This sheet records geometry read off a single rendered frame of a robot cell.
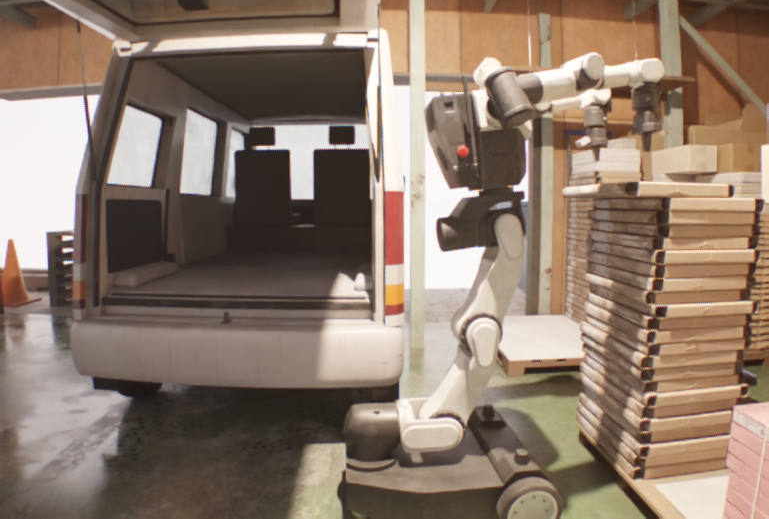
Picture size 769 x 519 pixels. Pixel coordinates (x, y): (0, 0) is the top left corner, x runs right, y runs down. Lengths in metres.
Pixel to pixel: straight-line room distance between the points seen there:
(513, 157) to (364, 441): 1.01
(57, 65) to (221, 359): 3.67
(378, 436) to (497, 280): 0.63
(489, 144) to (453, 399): 0.83
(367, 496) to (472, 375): 0.50
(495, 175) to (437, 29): 2.81
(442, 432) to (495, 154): 0.89
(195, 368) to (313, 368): 0.48
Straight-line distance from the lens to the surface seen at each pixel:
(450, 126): 1.40
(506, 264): 1.47
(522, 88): 1.32
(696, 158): 3.45
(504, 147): 1.42
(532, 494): 1.53
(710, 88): 5.02
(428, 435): 1.55
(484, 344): 1.48
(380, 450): 1.58
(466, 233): 1.43
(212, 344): 1.91
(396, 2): 4.18
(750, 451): 1.55
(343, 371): 1.85
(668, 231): 1.61
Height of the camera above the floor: 1.02
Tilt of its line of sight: 3 degrees down
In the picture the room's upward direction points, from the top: straight up
